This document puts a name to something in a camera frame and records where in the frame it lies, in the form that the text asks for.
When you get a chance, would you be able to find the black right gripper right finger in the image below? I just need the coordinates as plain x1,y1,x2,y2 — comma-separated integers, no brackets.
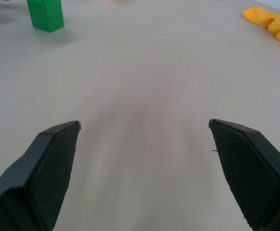
208,118,280,231

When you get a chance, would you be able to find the green block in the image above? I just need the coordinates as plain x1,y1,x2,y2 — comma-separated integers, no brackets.
26,0,65,33

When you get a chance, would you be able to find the yellow cloth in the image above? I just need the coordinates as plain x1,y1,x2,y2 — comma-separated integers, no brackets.
243,6,280,44

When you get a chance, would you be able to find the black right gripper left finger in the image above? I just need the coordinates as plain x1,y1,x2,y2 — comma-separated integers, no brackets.
0,120,82,231

